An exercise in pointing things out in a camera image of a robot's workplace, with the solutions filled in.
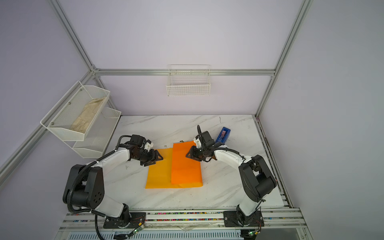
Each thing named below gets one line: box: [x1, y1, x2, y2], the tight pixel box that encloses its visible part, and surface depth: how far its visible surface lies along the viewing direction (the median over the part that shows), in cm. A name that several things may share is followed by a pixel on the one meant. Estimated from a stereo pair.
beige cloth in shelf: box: [70, 96, 106, 133], surface depth 81 cm
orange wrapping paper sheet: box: [145, 141, 203, 189], surface depth 90 cm
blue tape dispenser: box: [215, 126, 231, 143], surface depth 103 cm
